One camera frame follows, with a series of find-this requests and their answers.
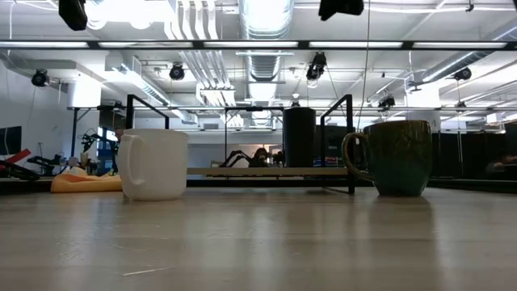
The silver ribbed ventilation duct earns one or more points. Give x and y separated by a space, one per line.
265 20

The black metal shelf wooden board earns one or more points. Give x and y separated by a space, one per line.
262 171

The black background station frame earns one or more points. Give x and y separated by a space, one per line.
74 133

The orange cloth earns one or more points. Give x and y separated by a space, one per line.
87 182

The person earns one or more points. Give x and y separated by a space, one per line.
503 163

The black frame light bar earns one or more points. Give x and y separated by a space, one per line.
198 45

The tall black tumbler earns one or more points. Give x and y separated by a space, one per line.
299 137

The white ceramic mug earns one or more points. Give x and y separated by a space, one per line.
159 161

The black screen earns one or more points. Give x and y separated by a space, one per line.
333 141

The black wall monitor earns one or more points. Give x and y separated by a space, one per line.
10 140

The black overhead camera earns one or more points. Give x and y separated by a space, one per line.
386 102
316 66
176 72
463 74
40 78

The red bar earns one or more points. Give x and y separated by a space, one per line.
18 156

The black partition panels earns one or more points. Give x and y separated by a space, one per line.
468 155

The dark green glazed mug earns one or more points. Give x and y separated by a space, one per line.
400 157

